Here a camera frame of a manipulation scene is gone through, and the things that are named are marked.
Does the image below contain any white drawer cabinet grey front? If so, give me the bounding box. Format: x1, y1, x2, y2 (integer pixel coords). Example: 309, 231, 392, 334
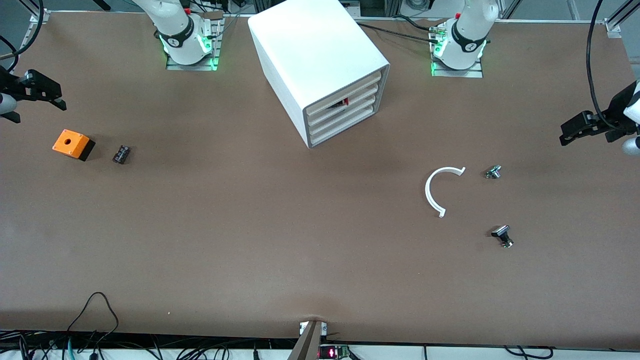
247, 0, 391, 149

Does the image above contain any tangled black cable bundle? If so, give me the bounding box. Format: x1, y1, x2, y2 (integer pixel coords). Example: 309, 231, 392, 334
0, 330, 301, 360

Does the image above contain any circuit board with red display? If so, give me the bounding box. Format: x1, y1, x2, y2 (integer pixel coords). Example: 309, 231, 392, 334
319, 344, 351, 360

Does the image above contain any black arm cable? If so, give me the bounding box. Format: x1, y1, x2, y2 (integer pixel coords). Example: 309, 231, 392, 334
587, 0, 618, 121
0, 0, 47, 73

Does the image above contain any orange button enclosure box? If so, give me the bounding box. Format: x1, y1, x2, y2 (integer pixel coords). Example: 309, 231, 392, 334
52, 129, 96, 162

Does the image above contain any black base power cable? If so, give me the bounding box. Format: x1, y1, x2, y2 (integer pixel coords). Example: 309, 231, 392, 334
356, 22, 440, 47
392, 14, 441, 32

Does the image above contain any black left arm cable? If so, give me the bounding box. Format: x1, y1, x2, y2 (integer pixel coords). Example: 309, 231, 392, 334
587, 0, 618, 121

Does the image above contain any grey left arm base plate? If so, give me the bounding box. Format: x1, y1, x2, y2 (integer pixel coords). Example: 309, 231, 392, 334
431, 59, 484, 78

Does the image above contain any grey metal mounting bar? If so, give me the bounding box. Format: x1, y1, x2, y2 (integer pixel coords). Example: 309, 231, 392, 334
287, 320, 328, 360

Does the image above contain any white semicircular plastic bracket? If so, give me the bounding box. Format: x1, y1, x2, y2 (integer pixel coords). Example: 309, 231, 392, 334
425, 166, 467, 219

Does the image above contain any thin black looped cable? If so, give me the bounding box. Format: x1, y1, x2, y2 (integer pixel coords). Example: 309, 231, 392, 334
65, 292, 121, 333

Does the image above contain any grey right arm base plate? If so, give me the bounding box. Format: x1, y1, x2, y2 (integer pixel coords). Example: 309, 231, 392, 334
166, 20, 223, 72

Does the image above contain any white plastic drawer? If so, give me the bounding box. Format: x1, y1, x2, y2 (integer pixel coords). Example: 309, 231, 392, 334
306, 70, 385, 122
307, 87, 385, 139
309, 96, 385, 147
306, 79, 385, 131

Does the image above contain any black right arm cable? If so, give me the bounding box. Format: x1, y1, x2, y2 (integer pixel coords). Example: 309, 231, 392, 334
0, 0, 47, 73

